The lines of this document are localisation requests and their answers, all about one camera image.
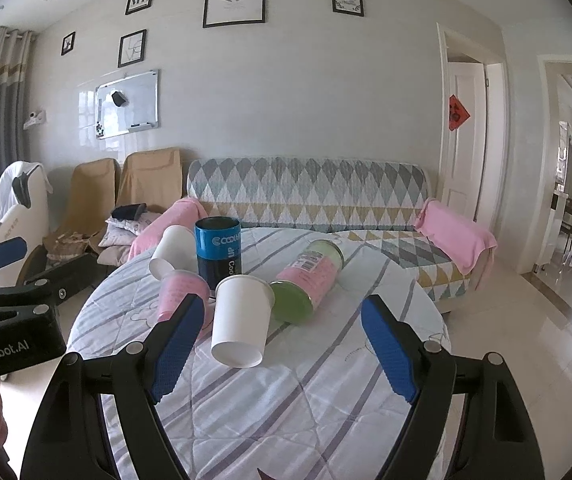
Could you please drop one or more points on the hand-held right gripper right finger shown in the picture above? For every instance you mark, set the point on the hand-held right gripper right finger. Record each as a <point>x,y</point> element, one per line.
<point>388,350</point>

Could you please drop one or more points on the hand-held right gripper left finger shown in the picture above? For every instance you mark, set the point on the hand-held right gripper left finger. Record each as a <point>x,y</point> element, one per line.
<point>176,350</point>

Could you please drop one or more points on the white paper cup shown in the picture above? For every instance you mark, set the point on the white paper cup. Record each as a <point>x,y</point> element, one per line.
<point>241,320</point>
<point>173,250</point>

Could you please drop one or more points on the pink plastic cup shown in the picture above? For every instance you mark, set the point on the pink plastic cup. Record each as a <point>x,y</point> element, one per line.
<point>178,292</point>

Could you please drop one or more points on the white massage chair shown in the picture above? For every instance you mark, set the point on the white massage chair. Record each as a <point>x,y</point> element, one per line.
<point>13,220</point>

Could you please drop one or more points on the light patterned pillows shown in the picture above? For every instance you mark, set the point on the light patterned pillows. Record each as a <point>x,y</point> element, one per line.
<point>121,237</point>

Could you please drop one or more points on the tan fabric chair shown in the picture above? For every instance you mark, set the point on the tan fabric chair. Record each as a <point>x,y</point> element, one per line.
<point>88,195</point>
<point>151,175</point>

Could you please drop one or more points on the dark folded cloth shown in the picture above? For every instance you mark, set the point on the dark folded cloth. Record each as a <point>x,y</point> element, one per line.
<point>128,211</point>

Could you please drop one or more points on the pink blanket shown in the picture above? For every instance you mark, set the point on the pink blanket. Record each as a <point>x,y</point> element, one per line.
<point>163,225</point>
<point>453,232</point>

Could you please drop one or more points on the blue tin can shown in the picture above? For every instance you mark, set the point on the blue tin can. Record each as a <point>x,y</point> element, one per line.
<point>218,255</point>

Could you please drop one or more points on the pink and green tin can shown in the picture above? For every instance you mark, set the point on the pink and green tin can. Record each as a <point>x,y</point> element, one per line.
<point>306,280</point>

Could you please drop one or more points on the striped quilted table cover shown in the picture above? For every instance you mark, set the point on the striped quilted table cover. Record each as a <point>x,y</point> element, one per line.
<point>291,410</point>

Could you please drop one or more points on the grey and beige curtain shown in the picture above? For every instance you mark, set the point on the grey and beige curtain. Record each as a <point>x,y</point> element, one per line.
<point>1,110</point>

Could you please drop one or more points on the sofa with diamond-pattern cover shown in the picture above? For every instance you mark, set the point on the sofa with diamond-pattern cover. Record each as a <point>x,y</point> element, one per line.
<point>316,190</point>

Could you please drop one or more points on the black whiteboard eraser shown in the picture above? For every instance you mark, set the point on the black whiteboard eraser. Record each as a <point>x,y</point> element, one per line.
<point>119,98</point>

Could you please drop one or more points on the white cabinet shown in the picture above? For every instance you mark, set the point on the white cabinet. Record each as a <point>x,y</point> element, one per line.
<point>548,230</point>

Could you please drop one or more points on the white door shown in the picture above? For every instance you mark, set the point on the white door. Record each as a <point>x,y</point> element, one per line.
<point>463,150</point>

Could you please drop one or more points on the red door decoration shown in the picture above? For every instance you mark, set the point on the red door decoration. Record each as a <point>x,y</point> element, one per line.
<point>459,114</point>

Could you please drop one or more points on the white wall device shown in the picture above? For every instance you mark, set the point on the white wall device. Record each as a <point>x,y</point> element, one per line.
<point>34,118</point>

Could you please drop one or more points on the wall whiteboard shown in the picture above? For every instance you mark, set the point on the wall whiteboard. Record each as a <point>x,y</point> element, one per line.
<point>136,110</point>

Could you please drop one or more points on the small black picture frame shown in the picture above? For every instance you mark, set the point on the small black picture frame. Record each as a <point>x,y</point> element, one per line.
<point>68,43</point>

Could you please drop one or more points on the line drawing picture frame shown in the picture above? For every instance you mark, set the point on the line drawing picture frame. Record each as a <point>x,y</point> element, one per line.
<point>132,48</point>

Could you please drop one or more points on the wreath print picture frame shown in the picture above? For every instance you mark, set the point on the wreath print picture frame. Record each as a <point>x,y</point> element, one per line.
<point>347,0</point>

